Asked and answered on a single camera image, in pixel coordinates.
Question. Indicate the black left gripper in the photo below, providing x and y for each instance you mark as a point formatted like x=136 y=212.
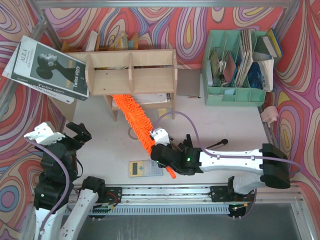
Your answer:
x=75 y=133

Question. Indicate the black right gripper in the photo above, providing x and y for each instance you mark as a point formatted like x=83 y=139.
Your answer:
x=158 y=153

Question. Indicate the yellow blue calculator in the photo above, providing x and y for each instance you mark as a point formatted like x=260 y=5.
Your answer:
x=144 y=168

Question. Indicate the orange chenille duster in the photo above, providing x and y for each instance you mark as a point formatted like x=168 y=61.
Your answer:
x=137 y=119

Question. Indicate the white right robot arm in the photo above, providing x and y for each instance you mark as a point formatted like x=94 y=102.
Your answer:
x=262 y=167

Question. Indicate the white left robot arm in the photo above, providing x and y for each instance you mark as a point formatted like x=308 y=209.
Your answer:
x=51 y=194

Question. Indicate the wooden bookshelf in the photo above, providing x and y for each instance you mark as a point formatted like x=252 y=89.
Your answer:
x=132 y=72

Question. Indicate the grey stapler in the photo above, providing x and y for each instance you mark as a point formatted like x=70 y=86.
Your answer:
x=174 y=143

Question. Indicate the clear tape roll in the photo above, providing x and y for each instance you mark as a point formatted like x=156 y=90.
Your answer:
x=130 y=135

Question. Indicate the spiral notepad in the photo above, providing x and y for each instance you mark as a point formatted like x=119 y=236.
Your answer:
x=151 y=98

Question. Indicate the black marker pen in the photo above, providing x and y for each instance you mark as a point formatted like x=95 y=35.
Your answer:
x=222 y=142

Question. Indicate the brown pencil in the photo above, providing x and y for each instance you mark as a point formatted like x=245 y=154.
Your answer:
x=194 y=97

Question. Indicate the grey notebook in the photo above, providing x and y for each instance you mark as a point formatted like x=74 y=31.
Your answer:
x=188 y=82

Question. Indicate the black Twins story book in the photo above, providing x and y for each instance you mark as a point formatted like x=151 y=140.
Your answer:
x=42 y=66

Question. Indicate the white book under stack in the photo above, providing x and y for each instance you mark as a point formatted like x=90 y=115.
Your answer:
x=7 y=72

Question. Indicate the pink pig figurine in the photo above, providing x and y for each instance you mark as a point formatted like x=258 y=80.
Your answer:
x=269 y=115

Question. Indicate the green desk organizer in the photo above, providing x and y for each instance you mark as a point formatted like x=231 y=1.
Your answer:
x=231 y=76

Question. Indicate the blue yellow book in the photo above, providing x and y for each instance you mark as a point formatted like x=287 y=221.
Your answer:
x=272 y=44

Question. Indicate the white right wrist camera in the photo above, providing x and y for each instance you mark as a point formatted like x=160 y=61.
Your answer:
x=160 y=136

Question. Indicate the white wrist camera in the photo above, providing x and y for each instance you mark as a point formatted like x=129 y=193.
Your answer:
x=45 y=134
x=160 y=136

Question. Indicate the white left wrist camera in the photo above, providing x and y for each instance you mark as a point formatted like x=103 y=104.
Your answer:
x=45 y=134

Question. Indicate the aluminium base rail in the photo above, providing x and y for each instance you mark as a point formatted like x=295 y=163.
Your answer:
x=171 y=194

